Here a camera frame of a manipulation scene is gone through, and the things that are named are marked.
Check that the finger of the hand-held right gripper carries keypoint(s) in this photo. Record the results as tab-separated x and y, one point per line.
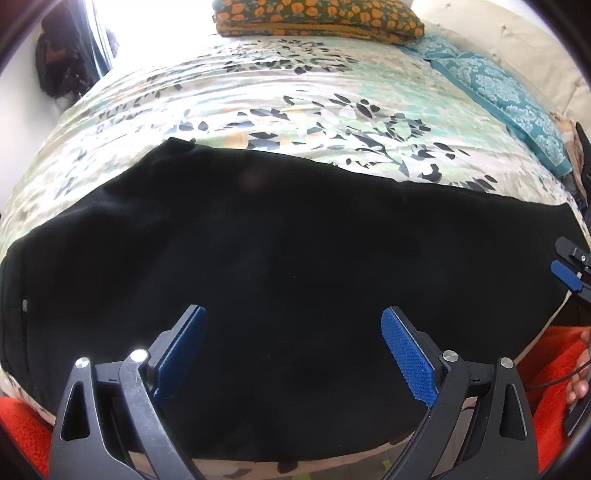
572	249
565	275

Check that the small teal damask pillow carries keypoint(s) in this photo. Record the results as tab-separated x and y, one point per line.
431	46

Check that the beige patterned cloth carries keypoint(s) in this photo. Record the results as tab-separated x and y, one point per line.
567	138

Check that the grey-blue curtain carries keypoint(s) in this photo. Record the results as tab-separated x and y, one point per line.
104	37

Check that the black pants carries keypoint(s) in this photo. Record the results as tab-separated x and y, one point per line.
277	277

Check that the cream padded headboard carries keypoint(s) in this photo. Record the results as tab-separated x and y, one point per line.
531	41

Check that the floral bed sheet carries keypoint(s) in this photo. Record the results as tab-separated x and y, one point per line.
277	83

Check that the orange floral pillow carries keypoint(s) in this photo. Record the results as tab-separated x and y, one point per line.
314	16

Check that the black bag by wall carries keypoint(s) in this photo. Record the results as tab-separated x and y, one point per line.
60	60

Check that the large teal damask pillow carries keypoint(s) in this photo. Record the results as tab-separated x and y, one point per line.
508	101

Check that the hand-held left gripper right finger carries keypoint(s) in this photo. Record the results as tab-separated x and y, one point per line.
411	360

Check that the black garment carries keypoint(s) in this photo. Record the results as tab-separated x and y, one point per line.
584	166

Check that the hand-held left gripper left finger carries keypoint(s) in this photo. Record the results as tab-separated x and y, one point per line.
182	350

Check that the orange fuzzy cloth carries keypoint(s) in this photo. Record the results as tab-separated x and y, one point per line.
23	434
554	360

